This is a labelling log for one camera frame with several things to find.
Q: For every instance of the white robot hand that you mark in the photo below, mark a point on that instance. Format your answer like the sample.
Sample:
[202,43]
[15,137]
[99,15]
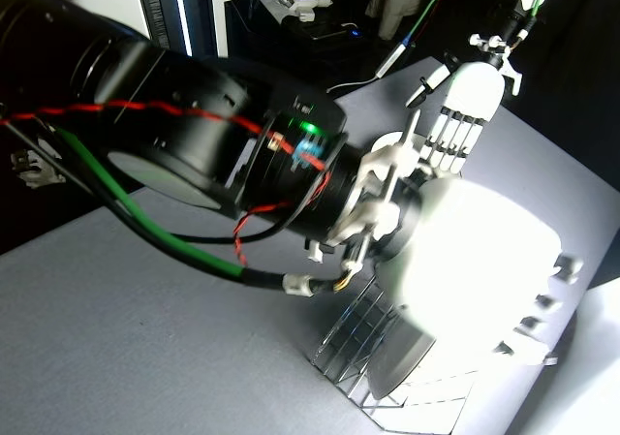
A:
[474,260]
[474,91]

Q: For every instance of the white plate with printed centre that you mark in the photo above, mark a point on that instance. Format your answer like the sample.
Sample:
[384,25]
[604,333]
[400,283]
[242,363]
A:
[397,362]

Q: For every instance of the white adapter stick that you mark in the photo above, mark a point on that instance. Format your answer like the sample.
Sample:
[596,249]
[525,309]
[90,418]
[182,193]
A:
[392,59]

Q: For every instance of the black device with blue light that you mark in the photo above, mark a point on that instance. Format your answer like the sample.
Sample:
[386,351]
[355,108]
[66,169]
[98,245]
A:
[356,33]

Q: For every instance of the grey tablecloth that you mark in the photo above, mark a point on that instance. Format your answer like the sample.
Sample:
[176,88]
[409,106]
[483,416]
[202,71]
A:
[121,357]

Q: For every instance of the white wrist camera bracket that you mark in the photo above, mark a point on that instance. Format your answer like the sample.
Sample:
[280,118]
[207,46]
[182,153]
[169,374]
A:
[373,164]
[514,79]

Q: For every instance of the white printed bracket part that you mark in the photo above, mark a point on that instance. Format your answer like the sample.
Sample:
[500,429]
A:
[39,171]

